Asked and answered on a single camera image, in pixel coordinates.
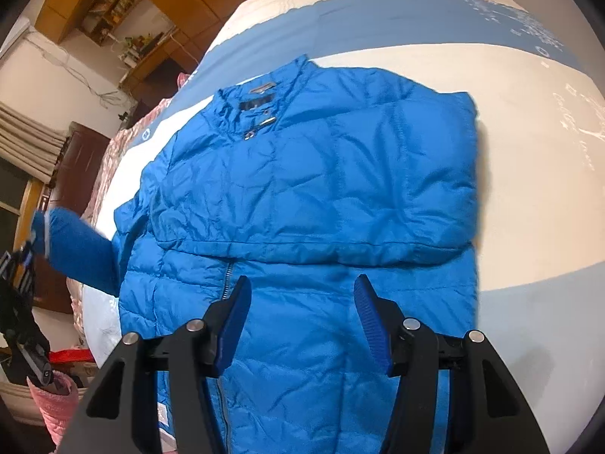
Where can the wooden desk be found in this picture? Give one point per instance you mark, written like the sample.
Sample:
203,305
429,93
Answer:
156,64

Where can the dark wooden headboard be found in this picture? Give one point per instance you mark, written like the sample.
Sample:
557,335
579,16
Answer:
78,175

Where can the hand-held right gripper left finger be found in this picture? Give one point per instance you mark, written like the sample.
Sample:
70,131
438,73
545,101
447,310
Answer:
235,314

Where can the blue puffer jacket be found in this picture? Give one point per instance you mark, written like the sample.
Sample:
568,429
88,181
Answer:
307,189

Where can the pink floral quilt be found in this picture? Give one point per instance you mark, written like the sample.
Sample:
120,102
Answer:
113,161

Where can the potted plant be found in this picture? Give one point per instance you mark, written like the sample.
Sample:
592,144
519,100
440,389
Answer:
137,47

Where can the blue white printed bedspread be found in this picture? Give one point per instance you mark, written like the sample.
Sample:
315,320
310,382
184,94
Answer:
520,175

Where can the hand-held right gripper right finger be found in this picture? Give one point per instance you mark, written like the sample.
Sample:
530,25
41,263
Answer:
372,321

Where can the wooden window frame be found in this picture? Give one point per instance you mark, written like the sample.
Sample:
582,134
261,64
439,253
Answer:
28,198

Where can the white pleated curtain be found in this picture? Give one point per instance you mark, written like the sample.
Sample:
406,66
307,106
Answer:
28,137

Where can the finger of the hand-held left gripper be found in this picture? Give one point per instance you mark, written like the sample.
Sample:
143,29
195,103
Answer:
26,250

